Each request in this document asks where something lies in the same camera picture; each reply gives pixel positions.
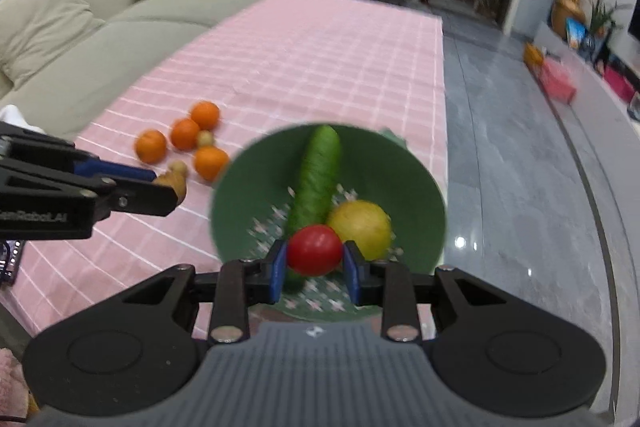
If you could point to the pink checked tablecloth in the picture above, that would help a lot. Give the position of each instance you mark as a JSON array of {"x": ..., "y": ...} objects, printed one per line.
[{"x": 300, "y": 57}]

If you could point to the green plate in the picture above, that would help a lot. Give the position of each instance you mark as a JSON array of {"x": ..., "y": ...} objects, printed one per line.
[{"x": 400, "y": 207}]

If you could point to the small tan fruit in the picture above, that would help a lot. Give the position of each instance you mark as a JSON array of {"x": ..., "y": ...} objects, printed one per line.
[
  {"x": 204, "y": 138},
  {"x": 178, "y": 169}
]

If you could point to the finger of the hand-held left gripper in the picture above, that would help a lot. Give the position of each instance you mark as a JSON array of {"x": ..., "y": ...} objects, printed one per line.
[
  {"x": 115, "y": 169},
  {"x": 145, "y": 199}
]

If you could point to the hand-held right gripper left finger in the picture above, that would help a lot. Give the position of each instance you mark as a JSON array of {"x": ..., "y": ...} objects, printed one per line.
[{"x": 279, "y": 271}]

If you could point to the yellow lemon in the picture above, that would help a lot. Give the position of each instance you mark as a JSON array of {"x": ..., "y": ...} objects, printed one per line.
[{"x": 364, "y": 227}]

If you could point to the blue picture card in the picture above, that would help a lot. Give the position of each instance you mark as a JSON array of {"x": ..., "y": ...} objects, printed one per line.
[{"x": 577, "y": 34}]

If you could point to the green potted plant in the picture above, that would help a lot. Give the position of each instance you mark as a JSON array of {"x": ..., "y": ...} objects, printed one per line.
[{"x": 602, "y": 14}]

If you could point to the television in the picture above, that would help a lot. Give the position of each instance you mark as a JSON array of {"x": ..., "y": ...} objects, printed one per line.
[{"x": 635, "y": 37}]

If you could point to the beige sofa cushion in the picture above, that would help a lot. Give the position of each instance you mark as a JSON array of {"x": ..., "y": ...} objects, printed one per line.
[{"x": 40, "y": 24}]

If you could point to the small orange item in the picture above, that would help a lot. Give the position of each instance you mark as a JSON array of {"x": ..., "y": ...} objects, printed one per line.
[{"x": 533, "y": 55}]

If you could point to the beige sofa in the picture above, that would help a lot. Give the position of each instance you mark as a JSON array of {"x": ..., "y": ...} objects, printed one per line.
[{"x": 160, "y": 12}]

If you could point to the pink fuzzy cloth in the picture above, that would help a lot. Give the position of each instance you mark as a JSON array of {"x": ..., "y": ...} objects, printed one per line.
[{"x": 10, "y": 382}]

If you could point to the green cucumber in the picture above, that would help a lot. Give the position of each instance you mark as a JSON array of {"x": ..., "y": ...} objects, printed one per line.
[{"x": 317, "y": 172}]

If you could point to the white cloth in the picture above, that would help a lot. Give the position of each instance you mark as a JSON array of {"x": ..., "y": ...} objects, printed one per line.
[{"x": 15, "y": 116}]

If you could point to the pale green cloth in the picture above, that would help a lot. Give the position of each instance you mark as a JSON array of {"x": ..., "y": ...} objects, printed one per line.
[{"x": 395, "y": 138}]

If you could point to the orange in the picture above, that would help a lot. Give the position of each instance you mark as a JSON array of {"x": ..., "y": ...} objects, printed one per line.
[
  {"x": 210, "y": 163},
  {"x": 151, "y": 146},
  {"x": 185, "y": 135},
  {"x": 205, "y": 115}
]

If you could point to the red tomato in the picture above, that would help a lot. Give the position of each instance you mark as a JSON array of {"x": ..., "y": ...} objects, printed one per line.
[{"x": 315, "y": 251}]

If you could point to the pink box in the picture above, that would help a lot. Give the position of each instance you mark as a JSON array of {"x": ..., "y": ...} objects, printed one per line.
[{"x": 556, "y": 81}]

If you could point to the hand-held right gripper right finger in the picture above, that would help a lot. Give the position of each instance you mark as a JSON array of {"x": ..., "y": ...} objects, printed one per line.
[{"x": 351, "y": 278}]

